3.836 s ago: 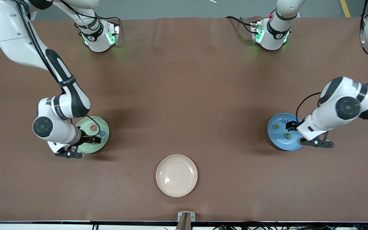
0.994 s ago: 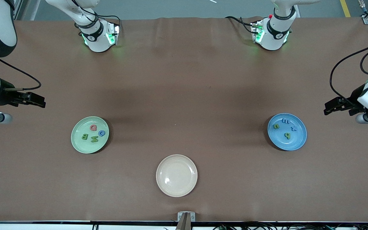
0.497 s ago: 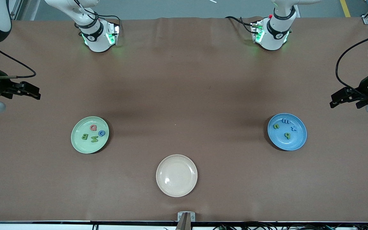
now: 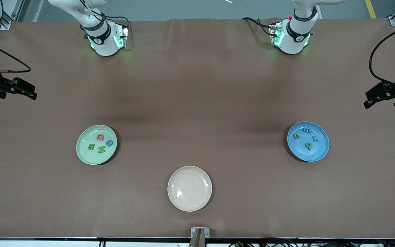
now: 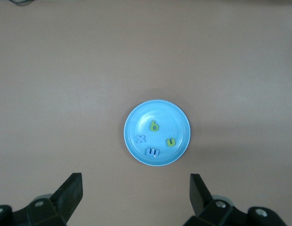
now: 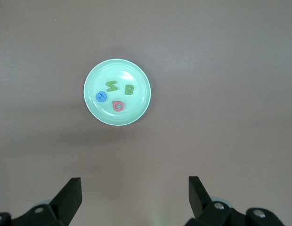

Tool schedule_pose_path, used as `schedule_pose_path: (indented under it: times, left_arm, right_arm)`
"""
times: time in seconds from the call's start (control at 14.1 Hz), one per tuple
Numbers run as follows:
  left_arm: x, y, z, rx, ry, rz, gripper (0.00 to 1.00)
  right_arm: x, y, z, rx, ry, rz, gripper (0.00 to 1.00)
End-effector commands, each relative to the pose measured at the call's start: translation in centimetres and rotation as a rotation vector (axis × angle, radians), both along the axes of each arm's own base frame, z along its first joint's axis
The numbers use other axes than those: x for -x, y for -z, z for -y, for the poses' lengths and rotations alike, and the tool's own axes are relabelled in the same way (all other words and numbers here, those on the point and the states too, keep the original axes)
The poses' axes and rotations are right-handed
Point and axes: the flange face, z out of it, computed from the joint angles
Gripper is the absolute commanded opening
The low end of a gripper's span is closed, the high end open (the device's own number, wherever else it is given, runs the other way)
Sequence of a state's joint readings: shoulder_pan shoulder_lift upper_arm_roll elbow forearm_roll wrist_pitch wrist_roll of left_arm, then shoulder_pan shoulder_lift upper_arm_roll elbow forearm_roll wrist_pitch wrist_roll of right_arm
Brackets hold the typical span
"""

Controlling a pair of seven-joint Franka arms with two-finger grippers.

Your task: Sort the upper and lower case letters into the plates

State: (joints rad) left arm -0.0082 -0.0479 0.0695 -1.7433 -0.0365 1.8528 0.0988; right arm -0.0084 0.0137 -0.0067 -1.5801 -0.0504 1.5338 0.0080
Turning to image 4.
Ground light green plate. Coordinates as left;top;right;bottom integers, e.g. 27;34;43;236
76;125;118;165

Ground white table edge rail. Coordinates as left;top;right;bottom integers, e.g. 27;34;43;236
0;237;395;247

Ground brown table mat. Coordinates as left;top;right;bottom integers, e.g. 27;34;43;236
0;18;395;239

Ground black base cable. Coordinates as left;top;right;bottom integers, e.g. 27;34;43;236
91;10;131;28
241;17;275;36

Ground blue plate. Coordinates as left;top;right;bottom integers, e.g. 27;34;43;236
287;121;330;162

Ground beige plate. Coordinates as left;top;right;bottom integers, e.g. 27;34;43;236
167;166;213;212

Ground black right base cable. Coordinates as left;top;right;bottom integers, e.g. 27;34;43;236
91;10;131;28

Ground black left base cable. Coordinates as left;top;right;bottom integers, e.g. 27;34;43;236
241;17;275;36

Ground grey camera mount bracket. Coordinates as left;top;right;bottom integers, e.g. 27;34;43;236
188;227;210;247

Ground black cable bundle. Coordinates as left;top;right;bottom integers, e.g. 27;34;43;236
228;238;395;247

